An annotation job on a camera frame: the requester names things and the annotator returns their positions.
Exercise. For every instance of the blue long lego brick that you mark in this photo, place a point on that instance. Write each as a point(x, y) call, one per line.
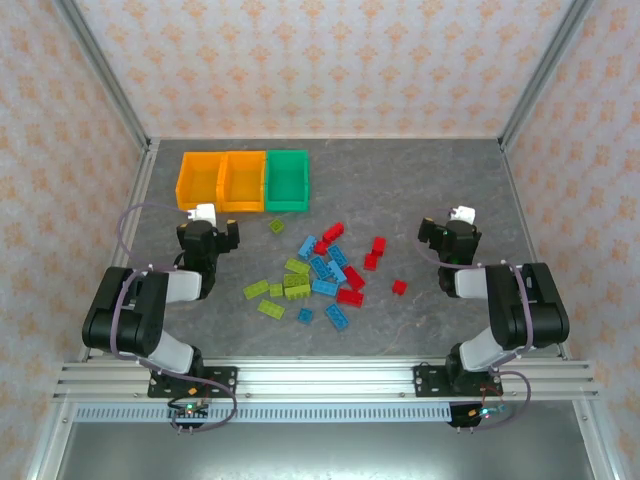
point(306, 246)
point(338, 255)
point(324, 286)
point(320, 267)
point(336, 316)
point(338, 273)

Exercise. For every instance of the orange plastic bin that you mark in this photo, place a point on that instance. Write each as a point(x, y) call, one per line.
point(199, 182)
point(242, 182)

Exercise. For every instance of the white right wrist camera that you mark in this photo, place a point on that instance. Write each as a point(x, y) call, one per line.
point(463, 215)

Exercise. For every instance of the grey metal sheet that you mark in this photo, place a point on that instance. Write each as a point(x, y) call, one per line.
point(320, 452)

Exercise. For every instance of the aluminium extrusion beam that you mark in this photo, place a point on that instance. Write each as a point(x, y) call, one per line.
point(325, 382)

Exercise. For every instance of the aluminium side rail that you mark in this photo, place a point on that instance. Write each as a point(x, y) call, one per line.
point(522, 210)
point(132, 210)

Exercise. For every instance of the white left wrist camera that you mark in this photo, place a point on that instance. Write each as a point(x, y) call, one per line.
point(205, 214)

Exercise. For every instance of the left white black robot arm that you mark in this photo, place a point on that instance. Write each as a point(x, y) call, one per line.
point(135, 310)

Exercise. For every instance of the red small square lego brick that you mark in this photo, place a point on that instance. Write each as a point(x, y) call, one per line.
point(320, 247)
point(371, 261)
point(379, 245)
point(399, 287)

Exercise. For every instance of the lime green small square brick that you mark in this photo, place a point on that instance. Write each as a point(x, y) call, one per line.
point(276, 290)
point(276, 226)

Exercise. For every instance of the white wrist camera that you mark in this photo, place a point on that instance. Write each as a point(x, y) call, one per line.
point(463, 215)
point(205, 214)

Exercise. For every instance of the small circuit board with leds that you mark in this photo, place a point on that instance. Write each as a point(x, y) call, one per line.
point(487, 411)
point(189, 410)

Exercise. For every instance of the red long lego brick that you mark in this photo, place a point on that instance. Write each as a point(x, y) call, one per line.
point(333, 232)
point(350, 296)
point(354, 277)

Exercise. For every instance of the lime green tall long brick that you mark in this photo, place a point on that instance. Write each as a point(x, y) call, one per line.
point(297, 293)
point(296, 280)

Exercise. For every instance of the aluminium frame post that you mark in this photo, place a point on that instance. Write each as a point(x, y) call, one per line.
point(545, 70)
point(107, 75)

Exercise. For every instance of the blue small square lego brick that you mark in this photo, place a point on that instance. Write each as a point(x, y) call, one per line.
point(305, 315)

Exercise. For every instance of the green plastic bin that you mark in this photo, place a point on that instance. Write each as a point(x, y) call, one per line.
point(286, 180)

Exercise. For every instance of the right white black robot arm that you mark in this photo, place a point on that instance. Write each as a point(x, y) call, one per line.
point(520, 310)

